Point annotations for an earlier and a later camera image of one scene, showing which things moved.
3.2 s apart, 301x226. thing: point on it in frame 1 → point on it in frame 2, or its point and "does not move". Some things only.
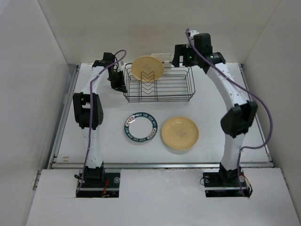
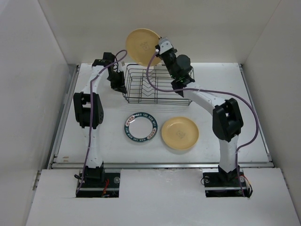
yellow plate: [180, 133] does not move
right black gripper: [181, 50] → [161, 55]
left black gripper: [120, 86] does not move
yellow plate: [147, 64] → [141, 45]
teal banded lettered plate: [140, 127] does not move
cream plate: [178, 151] does not move
